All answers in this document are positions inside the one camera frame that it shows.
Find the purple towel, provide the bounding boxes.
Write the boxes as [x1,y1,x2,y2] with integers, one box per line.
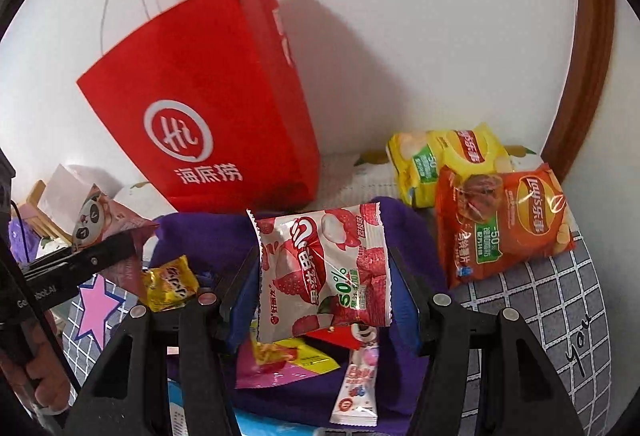
[147,196,451,429]

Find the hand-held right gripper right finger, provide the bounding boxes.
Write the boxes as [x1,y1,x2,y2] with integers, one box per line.
[387,246,586,436]

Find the red snack packet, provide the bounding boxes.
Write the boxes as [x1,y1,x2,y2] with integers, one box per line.
[305,326,356,349]

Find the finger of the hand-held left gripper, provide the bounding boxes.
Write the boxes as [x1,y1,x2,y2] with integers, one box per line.
[20,231,140,284]

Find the orange chip bag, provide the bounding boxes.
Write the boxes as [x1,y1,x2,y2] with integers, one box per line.
[434,162,576,289]

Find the long pink stick packet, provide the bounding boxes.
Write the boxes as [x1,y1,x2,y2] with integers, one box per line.
[330,320,385,427]

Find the panda print snack packet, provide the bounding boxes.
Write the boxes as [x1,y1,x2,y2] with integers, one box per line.
[70,183,161,297]

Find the blue tissue pack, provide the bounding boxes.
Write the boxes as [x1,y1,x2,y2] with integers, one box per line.
[167,378,331,436]

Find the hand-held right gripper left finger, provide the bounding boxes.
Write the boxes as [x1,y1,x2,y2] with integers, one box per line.
[65,246,261,436]

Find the white plastic bag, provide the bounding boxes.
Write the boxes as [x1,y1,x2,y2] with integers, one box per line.
[37,163,126,237]

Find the red white lychee packet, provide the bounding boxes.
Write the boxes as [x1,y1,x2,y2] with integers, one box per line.
[246,199,392,344]

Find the yellow chip bag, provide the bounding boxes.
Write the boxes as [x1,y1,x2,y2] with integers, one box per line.
[387,123,513,209]

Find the yellow pink fries packet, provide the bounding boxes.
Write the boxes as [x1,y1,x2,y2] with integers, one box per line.
[235,333,341,389]

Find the small yellow snack packet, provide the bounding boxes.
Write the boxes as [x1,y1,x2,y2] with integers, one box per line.
[141,255,200,313]

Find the grey checked bedsheet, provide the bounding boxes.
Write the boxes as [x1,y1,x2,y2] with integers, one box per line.
[47,196,621,436]

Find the wooden furniture frame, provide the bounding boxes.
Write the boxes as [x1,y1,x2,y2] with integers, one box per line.
[25,181,73,247]

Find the red paper bag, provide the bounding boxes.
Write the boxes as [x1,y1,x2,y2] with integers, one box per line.
[76,0,321,214]

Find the brown wooden door frame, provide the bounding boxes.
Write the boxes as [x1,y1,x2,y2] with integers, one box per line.
[542,0,616,184]

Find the person's left hand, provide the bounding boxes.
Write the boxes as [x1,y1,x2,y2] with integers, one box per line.
[0,311,76,414]

